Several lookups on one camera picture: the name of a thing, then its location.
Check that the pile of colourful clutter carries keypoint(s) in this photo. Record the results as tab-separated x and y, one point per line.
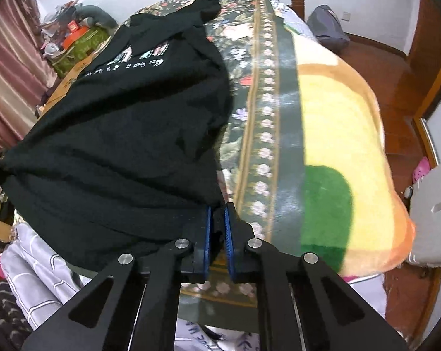
55	33

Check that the green bag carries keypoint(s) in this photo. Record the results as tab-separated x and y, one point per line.
85	44

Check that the striped pink curtain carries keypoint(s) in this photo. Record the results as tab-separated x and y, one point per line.
8	80

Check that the dark patterned cloth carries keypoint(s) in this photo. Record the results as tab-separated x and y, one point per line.
4	310

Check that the white patterned bedsheet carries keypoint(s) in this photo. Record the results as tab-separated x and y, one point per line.
33	281

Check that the grey bag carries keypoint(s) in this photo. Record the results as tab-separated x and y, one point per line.
326	29

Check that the pink slipper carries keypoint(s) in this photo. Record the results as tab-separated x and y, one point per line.
421	170

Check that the yellow orange green fleece blanket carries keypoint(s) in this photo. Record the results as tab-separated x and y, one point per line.
337	117

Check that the wooden door frame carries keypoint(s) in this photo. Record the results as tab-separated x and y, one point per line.
432	62

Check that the white wall switch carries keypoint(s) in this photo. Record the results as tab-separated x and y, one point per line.
346	16

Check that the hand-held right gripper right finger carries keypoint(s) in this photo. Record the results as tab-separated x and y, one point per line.
230	243

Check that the wooden bedpost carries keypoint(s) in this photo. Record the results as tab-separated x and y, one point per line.
298	7

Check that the grey plush toy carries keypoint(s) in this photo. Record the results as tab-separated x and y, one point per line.
96	14

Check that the black printed t-shirt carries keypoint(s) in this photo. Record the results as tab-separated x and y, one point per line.
132	135

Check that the floral blanket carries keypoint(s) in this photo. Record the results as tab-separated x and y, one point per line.
264	135

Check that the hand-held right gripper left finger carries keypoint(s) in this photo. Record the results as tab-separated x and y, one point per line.
207	243

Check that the orange box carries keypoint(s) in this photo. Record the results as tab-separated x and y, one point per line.
74	38

